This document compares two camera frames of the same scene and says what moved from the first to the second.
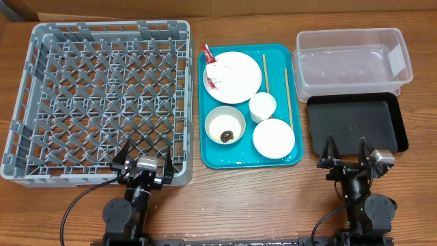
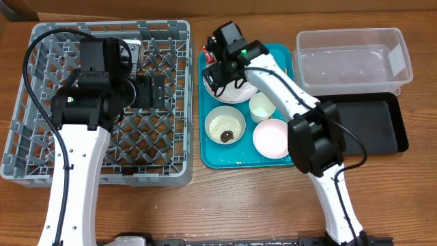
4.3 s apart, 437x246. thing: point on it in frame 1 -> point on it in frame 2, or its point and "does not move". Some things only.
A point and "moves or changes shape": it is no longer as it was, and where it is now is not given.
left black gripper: [117, 166] -> [145, 100]
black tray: [348, 117] does not move
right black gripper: [345, 165] -> [212, 75]
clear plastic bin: [349, 61] does not move
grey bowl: [225, 110] moves or changes shape
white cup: [262, 105] does not move
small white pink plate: [273, 139] does not move
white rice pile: [221, 123] does not move
